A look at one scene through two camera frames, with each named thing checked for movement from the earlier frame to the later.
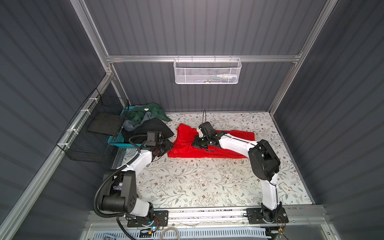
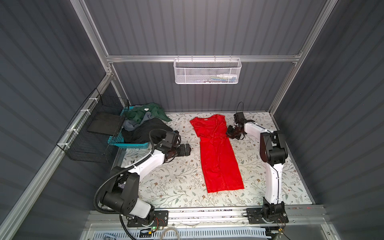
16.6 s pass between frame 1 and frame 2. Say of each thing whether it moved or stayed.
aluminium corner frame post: stayed
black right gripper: moved
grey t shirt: stayed
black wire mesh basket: stayed
